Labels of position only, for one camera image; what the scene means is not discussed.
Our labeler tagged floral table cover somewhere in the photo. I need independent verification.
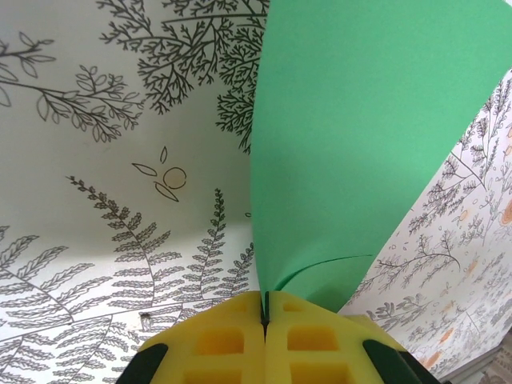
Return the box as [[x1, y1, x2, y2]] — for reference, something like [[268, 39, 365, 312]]
[[0, 0, 512, 384]]

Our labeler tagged green square paper sheet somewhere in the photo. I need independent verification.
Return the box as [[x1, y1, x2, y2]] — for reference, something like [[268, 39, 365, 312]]
[[246, 0, 512, 318]]

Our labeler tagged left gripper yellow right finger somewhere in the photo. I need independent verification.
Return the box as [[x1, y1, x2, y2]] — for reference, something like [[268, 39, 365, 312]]
[[263, 290, 441, 384]]

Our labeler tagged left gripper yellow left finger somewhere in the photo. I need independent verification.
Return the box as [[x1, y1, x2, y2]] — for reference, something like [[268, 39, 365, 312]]
[[118, 290, 267, 384]]

